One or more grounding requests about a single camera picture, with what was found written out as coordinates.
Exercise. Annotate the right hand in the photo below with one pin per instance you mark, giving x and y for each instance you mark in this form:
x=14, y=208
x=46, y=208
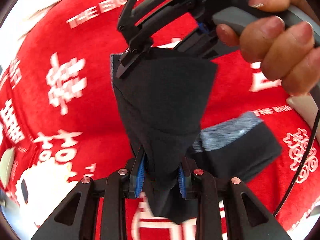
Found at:
x=288, y=55

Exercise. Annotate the red bedspread white characters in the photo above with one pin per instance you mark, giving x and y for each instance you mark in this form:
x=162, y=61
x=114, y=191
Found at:
x=60, y=115

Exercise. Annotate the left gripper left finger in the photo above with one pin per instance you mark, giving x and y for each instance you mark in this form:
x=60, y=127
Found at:
x=93, y=202

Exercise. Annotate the black pants grey patterned waistband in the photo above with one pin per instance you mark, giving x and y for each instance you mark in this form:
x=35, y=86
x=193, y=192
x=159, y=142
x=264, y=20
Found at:
x=161, y=102

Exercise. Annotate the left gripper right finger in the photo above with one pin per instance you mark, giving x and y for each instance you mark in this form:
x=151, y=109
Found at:
x=246, y=217

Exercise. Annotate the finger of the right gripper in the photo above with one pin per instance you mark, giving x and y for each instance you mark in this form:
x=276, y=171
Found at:
x=132, y=56
x=197, y=43

